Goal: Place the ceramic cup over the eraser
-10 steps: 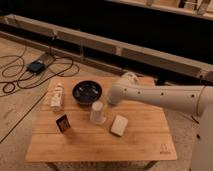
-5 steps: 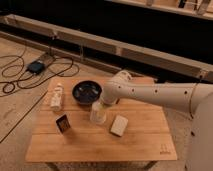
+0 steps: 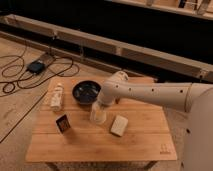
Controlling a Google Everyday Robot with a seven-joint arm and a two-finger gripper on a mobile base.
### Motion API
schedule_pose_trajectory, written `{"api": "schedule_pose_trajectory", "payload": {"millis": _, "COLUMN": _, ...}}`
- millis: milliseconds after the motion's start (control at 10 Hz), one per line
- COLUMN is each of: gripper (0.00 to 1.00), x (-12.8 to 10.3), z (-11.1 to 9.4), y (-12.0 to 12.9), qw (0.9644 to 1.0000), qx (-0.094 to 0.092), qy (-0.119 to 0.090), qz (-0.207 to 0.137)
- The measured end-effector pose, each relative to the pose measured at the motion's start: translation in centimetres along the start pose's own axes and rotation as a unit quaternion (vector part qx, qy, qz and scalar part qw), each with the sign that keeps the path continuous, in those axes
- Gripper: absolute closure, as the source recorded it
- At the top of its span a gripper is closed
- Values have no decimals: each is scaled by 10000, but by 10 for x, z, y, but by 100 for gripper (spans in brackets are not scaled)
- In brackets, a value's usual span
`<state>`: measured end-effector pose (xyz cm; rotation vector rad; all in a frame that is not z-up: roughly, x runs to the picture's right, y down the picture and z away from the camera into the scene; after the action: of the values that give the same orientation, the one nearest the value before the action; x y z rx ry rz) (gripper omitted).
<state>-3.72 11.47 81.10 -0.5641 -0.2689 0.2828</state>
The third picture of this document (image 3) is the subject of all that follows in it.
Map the blue power box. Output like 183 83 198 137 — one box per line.
27 61 45 74

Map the dark ceramic bowl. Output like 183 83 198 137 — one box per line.
72 80 101 105

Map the white sponge block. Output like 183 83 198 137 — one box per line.
110 115 128 136

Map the white plastic bottle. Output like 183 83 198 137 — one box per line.
50 83 64 111

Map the wooden table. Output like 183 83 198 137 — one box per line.
26 77 177 162

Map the small dark eraser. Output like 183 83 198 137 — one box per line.
56 115 70 133

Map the black floor cable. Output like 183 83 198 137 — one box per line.
0 39 81 98

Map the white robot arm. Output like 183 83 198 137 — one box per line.
97 71 213 171

